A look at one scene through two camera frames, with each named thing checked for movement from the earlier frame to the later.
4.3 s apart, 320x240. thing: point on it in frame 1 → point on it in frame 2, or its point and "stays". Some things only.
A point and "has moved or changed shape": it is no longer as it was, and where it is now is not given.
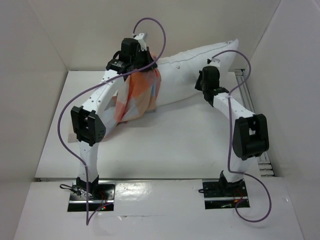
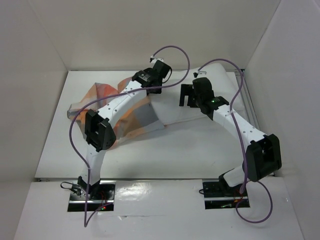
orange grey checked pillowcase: (136, 96) has moved or changed shape
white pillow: (180, 72) → (226, 85)
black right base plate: (218, 194) stays
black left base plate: (100, 198) stays
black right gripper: (200, 81) → (188, 95)
